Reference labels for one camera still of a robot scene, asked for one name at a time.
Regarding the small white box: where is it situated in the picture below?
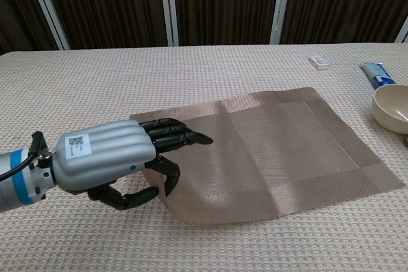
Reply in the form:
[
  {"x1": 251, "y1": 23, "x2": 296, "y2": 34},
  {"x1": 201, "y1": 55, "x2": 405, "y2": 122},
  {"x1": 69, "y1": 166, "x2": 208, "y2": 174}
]
[{"x1": 308, "y1": 55, "x2": 330, "y2": 70}]

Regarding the pink bowl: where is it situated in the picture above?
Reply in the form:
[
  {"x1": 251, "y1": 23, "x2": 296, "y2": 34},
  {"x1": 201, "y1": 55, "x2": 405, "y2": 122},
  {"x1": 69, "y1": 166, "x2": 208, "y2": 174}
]
[{"x1": 372, "y1": 84, "x2": 408, "y2": 134}]

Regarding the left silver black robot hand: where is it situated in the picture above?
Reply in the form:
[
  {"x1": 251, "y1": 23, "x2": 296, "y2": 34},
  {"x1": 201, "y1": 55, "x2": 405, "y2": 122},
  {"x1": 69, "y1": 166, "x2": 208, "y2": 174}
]
[{"x1": 52, "y1": 118, "x2": 214, "y2": 211}]

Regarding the blue white toothpaste tube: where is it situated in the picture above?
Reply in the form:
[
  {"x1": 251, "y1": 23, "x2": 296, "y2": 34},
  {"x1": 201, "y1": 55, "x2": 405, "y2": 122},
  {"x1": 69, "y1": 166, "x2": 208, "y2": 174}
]
[{"x1": 360, "y1": 62, "x2": 396, "y2": 90}]

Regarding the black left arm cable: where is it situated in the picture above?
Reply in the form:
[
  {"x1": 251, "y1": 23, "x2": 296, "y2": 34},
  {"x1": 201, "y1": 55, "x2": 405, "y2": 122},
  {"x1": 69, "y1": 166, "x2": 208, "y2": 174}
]
[{"x1": 0, "y1": 131, "x2": 49, "y2": 181}]

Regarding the beige woven tablecloth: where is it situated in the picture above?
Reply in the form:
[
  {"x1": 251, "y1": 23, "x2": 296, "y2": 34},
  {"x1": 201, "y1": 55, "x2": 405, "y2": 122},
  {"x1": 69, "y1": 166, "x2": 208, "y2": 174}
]
[{"x1": 0, "y1": 41, "x2": 408, "y2": 272}]

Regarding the dark curtain panel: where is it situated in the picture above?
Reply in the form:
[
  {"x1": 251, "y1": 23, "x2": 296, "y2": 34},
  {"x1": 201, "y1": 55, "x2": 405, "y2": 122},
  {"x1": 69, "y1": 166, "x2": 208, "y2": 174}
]
[
  {"x1": 280, "y1": 0, "x2": 408, "y2": 45},
  {"x1": 40, "y1": 0, "x2": 169, "y2": 50},
  {"x1": 0, "y1": 0, "x2": 60, "y2": 55},
  {"x1": 171, "y1": 0, "x2": 283, "y2": 47}
]

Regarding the brown woven placemat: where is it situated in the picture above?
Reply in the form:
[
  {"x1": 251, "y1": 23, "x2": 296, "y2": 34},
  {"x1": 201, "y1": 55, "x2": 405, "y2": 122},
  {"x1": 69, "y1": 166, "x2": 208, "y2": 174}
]
[{"x1": 129, "y1": 86, "x2": 405, "y2": 225}]

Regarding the white screen frame post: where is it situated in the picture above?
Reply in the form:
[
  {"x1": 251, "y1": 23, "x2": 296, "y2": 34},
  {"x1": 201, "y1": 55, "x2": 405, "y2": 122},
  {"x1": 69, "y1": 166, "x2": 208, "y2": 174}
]
[
  {"x1": 158, "y1": 0, "x2": 180, "y2": 47},
  {"x1": 24, "y1": 0, "x2": 71, "y2": 51},
  {"x1": 394, "y1": 17, "x2": 408, "y2": 43},
  {"x1": 269, "y1": 0, "x2": 294, "y2": 45}
]

